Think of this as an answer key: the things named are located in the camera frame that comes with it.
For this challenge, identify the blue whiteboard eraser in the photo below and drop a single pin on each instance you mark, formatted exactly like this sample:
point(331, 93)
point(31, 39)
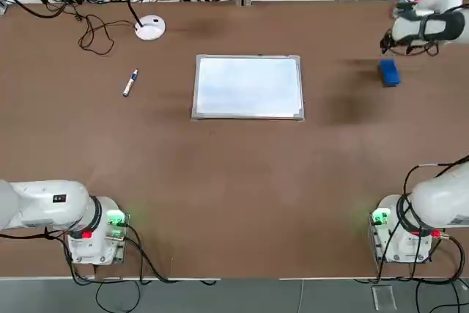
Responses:
point(390, 73)

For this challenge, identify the white desk lamp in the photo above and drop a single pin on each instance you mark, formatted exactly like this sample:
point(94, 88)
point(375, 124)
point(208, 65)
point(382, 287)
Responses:
point(150, 29)

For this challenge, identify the white blue whiteboard marker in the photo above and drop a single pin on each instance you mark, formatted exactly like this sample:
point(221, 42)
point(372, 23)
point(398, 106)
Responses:
point(130, 83)

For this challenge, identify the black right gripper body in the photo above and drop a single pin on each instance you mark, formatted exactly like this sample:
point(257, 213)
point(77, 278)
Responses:
point(389, 42)

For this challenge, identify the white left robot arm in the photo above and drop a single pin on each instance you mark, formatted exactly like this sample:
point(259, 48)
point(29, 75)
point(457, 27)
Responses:
point(44, 203)

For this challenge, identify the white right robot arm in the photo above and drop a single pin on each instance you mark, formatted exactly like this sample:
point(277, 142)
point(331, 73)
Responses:
point(439, 203)

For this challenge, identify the silver framed whiteboard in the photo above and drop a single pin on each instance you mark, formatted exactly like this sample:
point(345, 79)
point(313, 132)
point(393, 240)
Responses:
point(249, 85)

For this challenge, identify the clear floor plate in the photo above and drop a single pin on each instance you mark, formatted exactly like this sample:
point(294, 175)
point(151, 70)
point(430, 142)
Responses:
point(384, 297)

